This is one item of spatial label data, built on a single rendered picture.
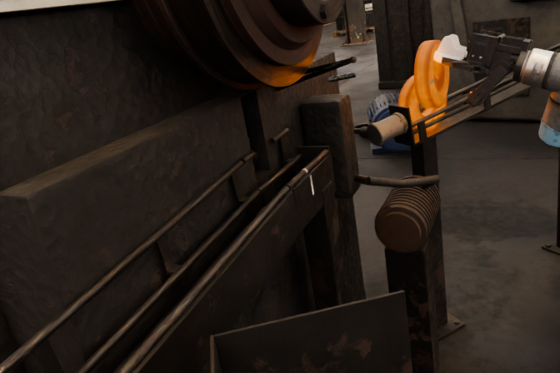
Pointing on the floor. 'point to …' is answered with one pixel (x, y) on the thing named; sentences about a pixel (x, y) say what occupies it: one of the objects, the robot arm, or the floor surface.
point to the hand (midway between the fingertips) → (431, 56)
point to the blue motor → (378, 107)
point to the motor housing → (412, 265)
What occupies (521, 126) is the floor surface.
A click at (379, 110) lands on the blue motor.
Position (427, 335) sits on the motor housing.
